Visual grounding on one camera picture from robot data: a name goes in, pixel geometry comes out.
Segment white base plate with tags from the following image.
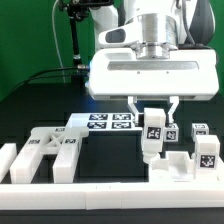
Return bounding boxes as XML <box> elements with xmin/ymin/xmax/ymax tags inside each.
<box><xmin>66</xmin><ymin>113</ymin><xmax>142</xmax><ymax>131</ymax></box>

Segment white fence wall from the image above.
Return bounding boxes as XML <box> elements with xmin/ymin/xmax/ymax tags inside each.
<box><xmin>0</xmin><ymin>143</ymin><xmax>17</xmax><ymax>183</ymax></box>
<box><xmin>0</xmin><ymin>182</ymin><xmax>224</xmax><ymax>210</ymax></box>

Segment white left fence wall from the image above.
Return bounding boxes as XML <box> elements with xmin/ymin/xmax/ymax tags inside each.
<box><xmin>0</xmin><ymin>143</ymin><xmax>17</xmax><ymax>183</ymax></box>

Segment white chair seat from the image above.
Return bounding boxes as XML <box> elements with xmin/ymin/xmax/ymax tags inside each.
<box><xmin>148</xmin><ymin>151</ymin><xmax>195</xmax><ymax>183</ymax></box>

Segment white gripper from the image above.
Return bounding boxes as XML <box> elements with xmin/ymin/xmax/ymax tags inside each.
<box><xmin>89</xmin><ymin>48</ymin><xmax>219</xmax><ymax>126</ymax></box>

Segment black cables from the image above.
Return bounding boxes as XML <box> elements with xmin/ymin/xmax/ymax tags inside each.
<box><xmin>8</xmin><ymin>63</ymin><xmax>91</xmax><ymax>96</ymax></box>

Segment white front fence wall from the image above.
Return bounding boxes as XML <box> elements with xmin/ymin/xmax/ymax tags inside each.
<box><xmin>0</xmin><ymin>182</ymin><xmax>224</xmax><ymax>210</ymax></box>

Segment white tagged cube nut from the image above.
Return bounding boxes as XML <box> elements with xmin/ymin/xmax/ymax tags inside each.
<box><xmin>191</xmin><ymin>123</ymin><xmax>209</xmax><ymax>139</ymax></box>
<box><xmin>164</xmin><ymin>123</ymin><xmax>179</xmax><ymax>142</ymax></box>

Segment white chair back frame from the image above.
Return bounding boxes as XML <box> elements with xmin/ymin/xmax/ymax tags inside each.
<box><xmin>10</xmin><ymin>127</ymin><xmax>89</xmax><ymax>184</ymax></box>

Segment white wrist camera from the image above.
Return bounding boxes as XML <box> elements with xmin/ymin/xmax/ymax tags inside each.
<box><xmin>98</xmin><ymin>23</ymin><xmax>140</xmax><ymax>48</ymax></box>

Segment black camera stand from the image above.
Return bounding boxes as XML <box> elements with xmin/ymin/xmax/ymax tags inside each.
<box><xmin>59</xmin><ymin>0</ymin><xmax>114</xmax><ymax>66</ymax></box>

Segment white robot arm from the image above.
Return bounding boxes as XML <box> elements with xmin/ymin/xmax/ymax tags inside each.
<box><xmin>89</xmin><ymin>0</ymin><xmax>219</xmax><ymax>125</ymax></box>

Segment white thin cable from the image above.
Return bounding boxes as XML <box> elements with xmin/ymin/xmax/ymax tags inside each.
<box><xmin>51</xmin><ymin>0</ymin><xmax>67</xmax><ymax>84</ymax></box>

